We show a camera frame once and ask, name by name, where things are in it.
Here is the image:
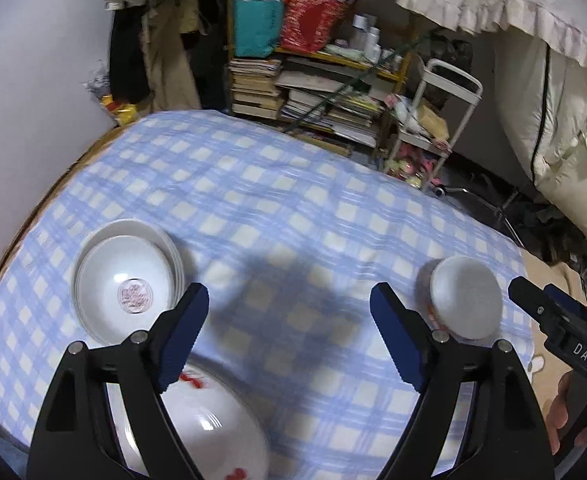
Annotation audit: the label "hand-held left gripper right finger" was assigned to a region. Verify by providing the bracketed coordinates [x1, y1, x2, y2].
[369, 282, 557, 480]

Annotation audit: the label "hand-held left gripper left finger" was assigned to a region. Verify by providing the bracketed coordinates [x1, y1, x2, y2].
[26, 282, 210, 480]

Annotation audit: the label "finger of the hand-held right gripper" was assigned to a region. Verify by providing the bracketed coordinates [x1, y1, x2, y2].
[546, 284, 587, 322]
[507, 276, 574, 333]

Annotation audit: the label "small red patterned bowl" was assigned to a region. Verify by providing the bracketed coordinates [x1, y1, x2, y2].
[426, 255, 503, 342]

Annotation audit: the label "large red patterned bowl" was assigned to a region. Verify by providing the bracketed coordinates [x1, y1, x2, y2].
[77, 235, 174, 346]

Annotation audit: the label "person's right hand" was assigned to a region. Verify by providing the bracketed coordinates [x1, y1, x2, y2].
[546, 371, 581, 453]

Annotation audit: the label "beige printed blanket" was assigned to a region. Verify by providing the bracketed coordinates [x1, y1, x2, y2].
[521, 249, 587, 411]

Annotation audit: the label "blue plaid tablecloth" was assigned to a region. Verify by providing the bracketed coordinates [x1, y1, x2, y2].
[0, 110, 534, 480]

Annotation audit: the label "tan packet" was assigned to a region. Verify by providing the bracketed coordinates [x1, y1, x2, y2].
[417, 104, 450, 140]

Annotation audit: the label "yellow snack packets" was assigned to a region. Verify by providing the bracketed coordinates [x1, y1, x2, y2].
[98, 92, 140, 128]

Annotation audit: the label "white metal cart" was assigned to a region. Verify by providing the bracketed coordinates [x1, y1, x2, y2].
[379, 58, 484, 193]

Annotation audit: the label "pile of magazines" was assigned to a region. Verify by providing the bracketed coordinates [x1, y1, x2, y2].
[276, 57, 395, 150]

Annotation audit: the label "stack of books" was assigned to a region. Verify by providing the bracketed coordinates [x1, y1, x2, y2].
[228, 57, 284, 118]

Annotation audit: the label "green rod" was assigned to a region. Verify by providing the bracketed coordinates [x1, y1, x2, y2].
[280, 30, 439, 133]

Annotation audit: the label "beige hanging garment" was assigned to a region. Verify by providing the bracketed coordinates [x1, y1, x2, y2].
[140, 0, 202, 112]

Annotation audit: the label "wooden shelf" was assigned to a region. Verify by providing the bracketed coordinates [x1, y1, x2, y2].
[226, 0, 415, 153]

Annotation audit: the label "black hanging garment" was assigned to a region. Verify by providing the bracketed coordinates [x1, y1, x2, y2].
[109, 5, 152, 106]

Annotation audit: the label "dark hanging garment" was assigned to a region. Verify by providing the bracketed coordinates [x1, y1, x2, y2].
[192, 0, 230, 111]

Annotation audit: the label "white bottles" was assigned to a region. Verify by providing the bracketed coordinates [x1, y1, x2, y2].
[348, 12, 383, 61]

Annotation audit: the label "teal bag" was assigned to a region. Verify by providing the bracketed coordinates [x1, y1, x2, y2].
[232, 0, 287, 59]

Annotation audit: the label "red patterned bag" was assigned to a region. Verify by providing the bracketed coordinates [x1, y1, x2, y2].
[280, 0, 352, 54]

